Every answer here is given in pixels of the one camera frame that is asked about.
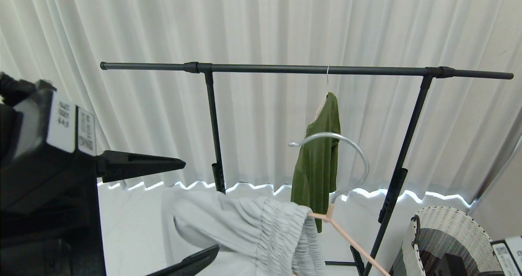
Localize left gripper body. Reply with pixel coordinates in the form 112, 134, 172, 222
0, 146, 107, 276

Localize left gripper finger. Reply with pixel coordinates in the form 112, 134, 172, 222
146, 245, 221, 276
97, 150, 186, 183

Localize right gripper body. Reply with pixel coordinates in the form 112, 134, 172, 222
434, 235, 522, 276

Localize pale grey shorts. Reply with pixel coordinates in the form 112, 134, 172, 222
161, 188, 327, 276

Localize pink clothes hanger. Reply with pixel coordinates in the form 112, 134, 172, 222
307, 66, 332, 126
288, 132, 392, 276

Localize green shirt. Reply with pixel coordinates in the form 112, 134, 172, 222
290, 92, 341, 234

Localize white laundry basket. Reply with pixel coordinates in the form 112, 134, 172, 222
402, 206, 504, 276

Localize black clothes rack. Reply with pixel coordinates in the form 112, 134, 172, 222
100, 61, 514, 276

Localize white curtain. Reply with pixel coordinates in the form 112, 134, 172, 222
0, 0, 522, 205

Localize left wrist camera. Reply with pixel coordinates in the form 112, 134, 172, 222
0, 72, 97, 162

